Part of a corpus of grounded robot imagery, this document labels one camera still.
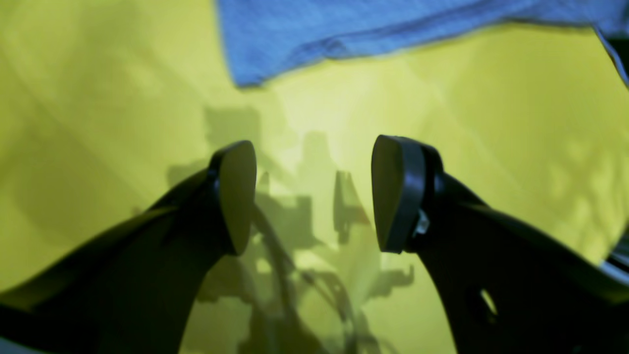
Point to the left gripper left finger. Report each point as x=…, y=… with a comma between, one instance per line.
x=130, y=290

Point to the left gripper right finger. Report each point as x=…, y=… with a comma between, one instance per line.
x=506, y=287

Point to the grey t-shirt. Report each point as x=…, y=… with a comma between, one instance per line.
x=263, y=39

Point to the yellow table cloth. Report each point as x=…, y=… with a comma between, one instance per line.
x=106, y=104

